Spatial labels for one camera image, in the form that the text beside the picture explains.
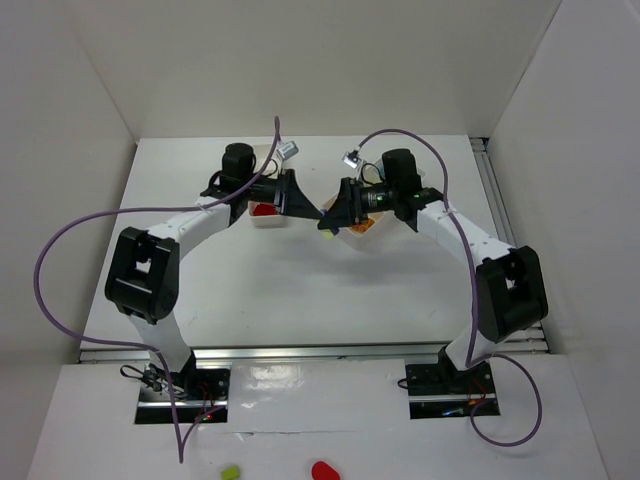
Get orange and green lego stack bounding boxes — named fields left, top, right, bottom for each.
left=350, top=218, right=375, bottom=235

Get red lego brick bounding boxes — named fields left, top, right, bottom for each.
left=250, top=202, right=278, bottom=217

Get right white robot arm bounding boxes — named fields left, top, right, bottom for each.
left=318, top=149, right=548, bottom=393

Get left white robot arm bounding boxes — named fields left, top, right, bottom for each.
left=105, top=143, right=322, bottom=390

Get wide white divided tray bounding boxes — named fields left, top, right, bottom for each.
left=317, top=161, right=431, bottom=250

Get narrow white divided tray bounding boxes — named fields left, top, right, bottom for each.
left=248, top=144, right=287, bottom=229

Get red oval object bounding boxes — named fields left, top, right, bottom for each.
left=311, top=461, right=341, bottom=480

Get green lego brick foreground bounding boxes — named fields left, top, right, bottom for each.
left=220, top=465, right=241, bottom=480

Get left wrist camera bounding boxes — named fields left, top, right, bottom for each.
left=276, top=141, right=299, bottom=161

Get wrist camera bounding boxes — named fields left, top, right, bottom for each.
left=276, top=141, right=299, bottom=161
left=342, top=149, right=362, bottom=169

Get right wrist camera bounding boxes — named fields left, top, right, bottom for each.
left=342, top=149, right=362, bottom=169

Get aluminium rail front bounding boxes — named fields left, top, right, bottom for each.
left=79, top=341, right=501, bottom=372

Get aluminium rail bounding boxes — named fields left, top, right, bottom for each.
left=469, top=137, right=549, bottom=355
left=79, top=341, right=501, bottom=372

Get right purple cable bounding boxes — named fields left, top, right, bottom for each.
left=357, top=128, right=545, bottom=446

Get purple cable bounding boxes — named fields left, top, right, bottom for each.
left=32, top=115, right=282, bottom=464
left=357, top=128, right=545, bottom=446

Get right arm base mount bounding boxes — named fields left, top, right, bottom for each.
left=396, top=363, right=500, bottom=420

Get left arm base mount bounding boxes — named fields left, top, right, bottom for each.
left=119, top=365, right=231, bottom=425

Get aluminium rail right side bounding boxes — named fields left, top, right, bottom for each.
left=469, top=137, right=549, bottom=355

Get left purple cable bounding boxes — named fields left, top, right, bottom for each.
left=32, top=115, right=282, bottom=464

